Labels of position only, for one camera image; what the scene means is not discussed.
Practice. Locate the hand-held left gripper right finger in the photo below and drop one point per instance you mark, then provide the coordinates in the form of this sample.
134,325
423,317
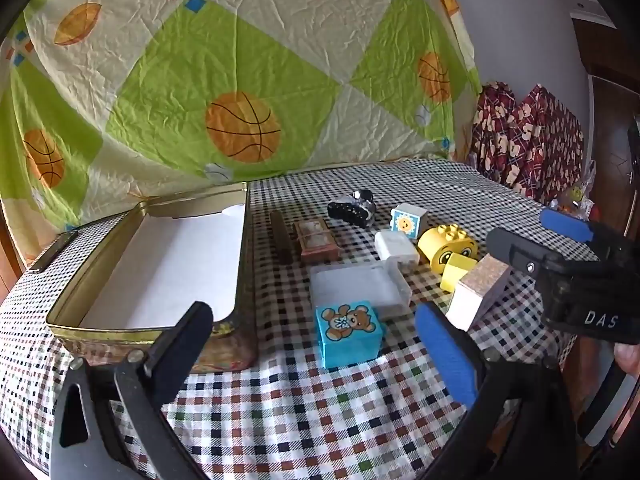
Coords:
445,355

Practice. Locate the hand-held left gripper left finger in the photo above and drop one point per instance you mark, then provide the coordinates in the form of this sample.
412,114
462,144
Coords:
185,340

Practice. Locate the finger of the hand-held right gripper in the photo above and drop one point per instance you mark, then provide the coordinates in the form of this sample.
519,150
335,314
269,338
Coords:
565,225
515,250

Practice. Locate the gold tin box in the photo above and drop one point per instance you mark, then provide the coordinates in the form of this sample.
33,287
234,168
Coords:
227,350

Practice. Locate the white speckled block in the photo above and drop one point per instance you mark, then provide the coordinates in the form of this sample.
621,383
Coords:
472,300

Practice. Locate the yellow face toy block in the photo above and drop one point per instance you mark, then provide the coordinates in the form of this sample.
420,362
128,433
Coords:
445,250

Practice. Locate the white charger plug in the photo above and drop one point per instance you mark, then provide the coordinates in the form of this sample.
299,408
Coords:
392,247

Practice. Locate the brown harmonica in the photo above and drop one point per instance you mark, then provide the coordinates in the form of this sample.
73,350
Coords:
281,237

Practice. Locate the brown framed tile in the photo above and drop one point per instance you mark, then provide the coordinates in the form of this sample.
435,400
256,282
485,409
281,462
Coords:
316,240

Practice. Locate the black patterned hair claw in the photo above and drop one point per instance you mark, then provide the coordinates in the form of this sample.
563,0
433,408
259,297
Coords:
350,210

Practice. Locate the person's right hand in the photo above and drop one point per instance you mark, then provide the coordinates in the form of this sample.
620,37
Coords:
630,360

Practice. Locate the small colourful toy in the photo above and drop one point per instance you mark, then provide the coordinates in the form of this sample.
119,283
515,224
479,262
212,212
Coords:
575,195

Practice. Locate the small yellow toy block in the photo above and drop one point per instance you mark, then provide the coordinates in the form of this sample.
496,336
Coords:
457,272

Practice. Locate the red bear print cloth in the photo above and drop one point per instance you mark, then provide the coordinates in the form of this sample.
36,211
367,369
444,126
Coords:
540,150

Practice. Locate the blue bear picture block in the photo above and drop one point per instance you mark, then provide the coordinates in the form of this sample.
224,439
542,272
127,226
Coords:
350,335

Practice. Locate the dark wooden cabinet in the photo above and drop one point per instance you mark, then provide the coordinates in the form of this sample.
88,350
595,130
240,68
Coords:
610,125

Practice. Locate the clear plastic box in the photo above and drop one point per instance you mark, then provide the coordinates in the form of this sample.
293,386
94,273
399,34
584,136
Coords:
360,285

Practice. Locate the blue sun toy block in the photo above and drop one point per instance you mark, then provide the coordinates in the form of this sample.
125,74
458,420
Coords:
407,222

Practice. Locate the checkered tablecloth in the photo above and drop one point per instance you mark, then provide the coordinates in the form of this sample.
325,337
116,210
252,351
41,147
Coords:
300,410

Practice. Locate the black smartphone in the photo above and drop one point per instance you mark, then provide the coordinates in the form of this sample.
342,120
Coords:
50,255

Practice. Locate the green basketball print sheet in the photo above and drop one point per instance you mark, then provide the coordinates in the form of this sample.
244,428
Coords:
250,35

